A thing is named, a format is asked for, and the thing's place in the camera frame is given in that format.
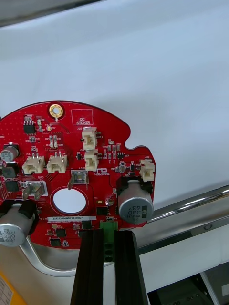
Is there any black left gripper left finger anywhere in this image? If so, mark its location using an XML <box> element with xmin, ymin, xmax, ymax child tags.
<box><xmin>70</xmin><ymin>229</ymin><xmax>105</xmax><ymax>305</ymax></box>

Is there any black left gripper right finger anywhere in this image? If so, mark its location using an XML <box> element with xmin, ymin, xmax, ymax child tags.
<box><xmin>114</xmin><ymin>230</ymin><xmax>149</xmax><ymax>305</ymax></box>

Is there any round red circuit board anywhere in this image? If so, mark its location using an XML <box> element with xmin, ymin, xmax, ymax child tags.
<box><xmin>0</xmin><ymin>101</ymin><xmax>157</xmax><ymax>263</ymax></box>

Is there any steel tray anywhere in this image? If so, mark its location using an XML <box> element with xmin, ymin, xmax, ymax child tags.
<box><xmin>0</xmin><ymin>0</ymin><xmax>229</xmax><ymax>278</ymax></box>

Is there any yellow-orange plastic bin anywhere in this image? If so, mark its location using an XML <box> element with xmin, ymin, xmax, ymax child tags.
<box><xmin>0</xmin><ymin>268</ymin><xmax>27</xmax><ymax>305</ymax></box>

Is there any white sheet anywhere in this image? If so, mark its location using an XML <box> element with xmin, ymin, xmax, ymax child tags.
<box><xmin>0</xmin><ymin>0</ymin><xmax>229</xmax><ymax>216</ymax></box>

